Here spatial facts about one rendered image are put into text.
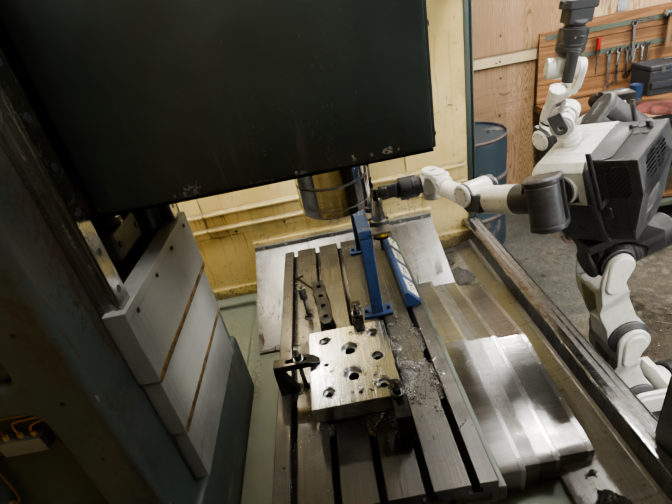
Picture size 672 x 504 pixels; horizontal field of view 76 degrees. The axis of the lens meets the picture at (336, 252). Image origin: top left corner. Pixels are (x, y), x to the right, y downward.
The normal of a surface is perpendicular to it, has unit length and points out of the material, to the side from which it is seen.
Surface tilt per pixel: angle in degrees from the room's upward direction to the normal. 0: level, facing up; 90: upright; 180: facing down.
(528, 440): 8
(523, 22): 89
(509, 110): 90
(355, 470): 0
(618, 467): 17
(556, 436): 8
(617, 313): 90
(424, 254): 24
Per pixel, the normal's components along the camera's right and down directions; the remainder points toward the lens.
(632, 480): -0.46, -0.75
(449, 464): -0.18, -0.85
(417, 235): -0.13, -0.58
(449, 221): 0.07, 0.48
